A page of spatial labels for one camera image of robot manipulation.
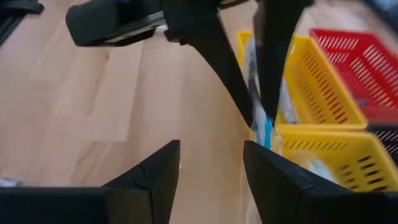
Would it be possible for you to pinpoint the clear blue toothbrush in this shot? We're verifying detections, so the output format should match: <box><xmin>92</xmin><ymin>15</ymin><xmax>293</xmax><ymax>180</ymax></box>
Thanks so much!
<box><xmin>247</xmin><ymin>37</ymin><xmax>298</xmax><ymax>151</ymax></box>

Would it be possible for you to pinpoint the black aluminium table frame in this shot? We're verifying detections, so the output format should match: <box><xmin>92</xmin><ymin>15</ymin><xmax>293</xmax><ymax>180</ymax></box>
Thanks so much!
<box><xmin>0</xmin><ymin>0</ymin><xmax>45</xmax><ymax>48</ymax></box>

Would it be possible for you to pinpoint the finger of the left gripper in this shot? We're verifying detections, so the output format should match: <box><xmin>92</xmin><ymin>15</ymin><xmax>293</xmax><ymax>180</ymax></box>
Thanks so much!
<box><xmin>161</xmin><ymin>0</ymin><xmax>254</xmax><ymax>128</ymax></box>
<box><xmin>253</xmin><ymin>0</ymin><xmax>313</xmax><ymax>123</ymax></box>

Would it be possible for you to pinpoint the red slotted plastic basket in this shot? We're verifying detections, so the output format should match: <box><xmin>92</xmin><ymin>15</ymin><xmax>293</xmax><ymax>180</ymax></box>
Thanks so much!
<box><xmin>308</xmin><ymin>27</ymin><xmax>398</xmax><ymax>125</ymax></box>

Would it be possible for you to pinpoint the yellow slotted plastic basket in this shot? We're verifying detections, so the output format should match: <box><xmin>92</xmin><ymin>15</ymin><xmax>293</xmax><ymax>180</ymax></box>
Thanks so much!
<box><xmin>235</xmin><ymin>30</ymin><xmax>368</xmax><ymax>131</ymax></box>
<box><xmin>273</xmin><ymin>123</ymin><xmax>398</xmax><ymax>194</ymax></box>

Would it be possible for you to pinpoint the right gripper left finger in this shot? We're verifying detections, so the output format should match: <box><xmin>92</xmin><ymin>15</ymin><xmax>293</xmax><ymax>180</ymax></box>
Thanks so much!
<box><xmin>102</xmin><ymin>139</ymin><xmax>182</xmax><ymax>224</ymax></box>

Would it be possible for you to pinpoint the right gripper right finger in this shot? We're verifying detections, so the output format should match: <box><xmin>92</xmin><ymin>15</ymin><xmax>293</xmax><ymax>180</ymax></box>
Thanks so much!
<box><xmin>243</xmin><ymin>140</ymin><xmax>354</xmax><ymax>224</ymax></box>

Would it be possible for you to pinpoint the black slotted plastic basket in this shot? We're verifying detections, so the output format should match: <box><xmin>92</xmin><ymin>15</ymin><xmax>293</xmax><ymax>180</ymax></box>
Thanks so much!
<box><xmin>366</xmin><ymin>124</ymin><xmax>398</xmax><ymax>164</ymax></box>

